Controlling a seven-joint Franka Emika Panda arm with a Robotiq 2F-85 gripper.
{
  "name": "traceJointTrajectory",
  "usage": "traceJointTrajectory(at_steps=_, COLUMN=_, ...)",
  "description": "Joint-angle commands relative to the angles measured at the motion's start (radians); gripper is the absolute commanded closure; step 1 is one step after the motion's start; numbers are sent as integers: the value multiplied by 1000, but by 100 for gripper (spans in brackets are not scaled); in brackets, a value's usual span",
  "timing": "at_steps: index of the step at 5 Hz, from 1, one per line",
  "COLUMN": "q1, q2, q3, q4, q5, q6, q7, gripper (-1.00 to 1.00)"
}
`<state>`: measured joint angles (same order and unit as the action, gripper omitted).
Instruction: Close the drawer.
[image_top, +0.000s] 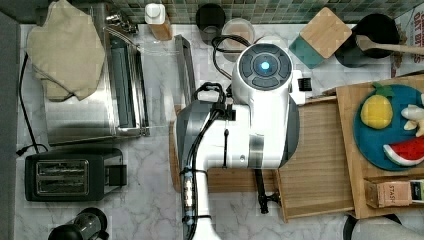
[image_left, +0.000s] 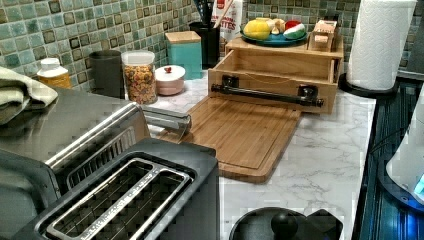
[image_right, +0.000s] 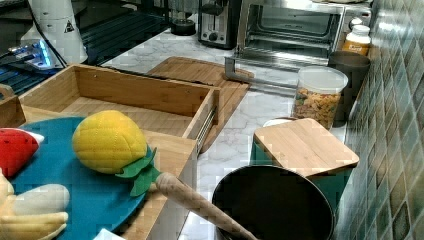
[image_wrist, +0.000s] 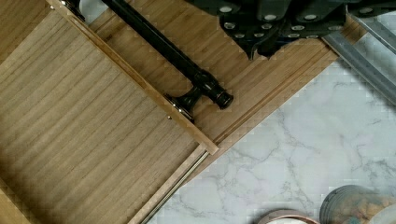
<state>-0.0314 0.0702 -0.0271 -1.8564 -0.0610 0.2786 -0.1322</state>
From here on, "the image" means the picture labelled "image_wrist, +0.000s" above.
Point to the bamboo cutting board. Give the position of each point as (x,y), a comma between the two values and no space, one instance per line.
(259,86)

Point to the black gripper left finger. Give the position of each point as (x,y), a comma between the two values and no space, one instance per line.
(238,19)

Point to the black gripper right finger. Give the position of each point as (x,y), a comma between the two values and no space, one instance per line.
(288,20)

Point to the clear jar with snacks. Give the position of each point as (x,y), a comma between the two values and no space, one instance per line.
(352,204)

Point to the wooden drawer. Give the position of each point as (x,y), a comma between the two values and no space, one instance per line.
(85,139)

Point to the toaster oven open door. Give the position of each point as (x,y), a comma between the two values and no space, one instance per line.
(373,56)

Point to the black drawer handle bar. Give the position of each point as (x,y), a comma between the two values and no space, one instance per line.
(203,83)

